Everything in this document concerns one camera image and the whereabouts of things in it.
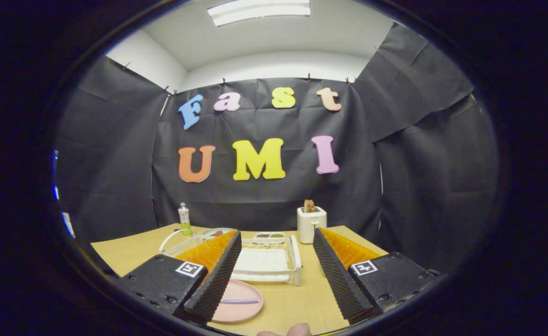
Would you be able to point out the bread slice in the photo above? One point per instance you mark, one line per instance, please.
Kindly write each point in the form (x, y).
(309, 206)

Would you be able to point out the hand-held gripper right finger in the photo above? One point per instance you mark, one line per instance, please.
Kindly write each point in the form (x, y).
(336, 280)

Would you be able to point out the white toaster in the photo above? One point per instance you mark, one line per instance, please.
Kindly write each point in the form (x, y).
(308, 224)

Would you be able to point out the pink plate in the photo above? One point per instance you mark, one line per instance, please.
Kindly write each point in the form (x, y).
(241, 313)

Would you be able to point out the green dish soap bottle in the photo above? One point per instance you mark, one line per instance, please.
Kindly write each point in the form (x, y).
(184, 217)

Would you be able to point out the white divided dish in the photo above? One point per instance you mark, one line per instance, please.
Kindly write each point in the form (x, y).
(269, 241)

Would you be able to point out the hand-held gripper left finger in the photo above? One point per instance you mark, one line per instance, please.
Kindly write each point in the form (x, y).
(215, 284)

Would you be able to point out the black backdrop cloth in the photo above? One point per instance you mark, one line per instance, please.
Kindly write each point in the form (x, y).
(418, 186)

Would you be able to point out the ceiling light panel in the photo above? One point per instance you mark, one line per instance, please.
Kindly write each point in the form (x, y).
(260, 11)

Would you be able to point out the light green plate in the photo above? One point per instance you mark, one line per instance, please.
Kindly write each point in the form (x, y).
(227, 229)

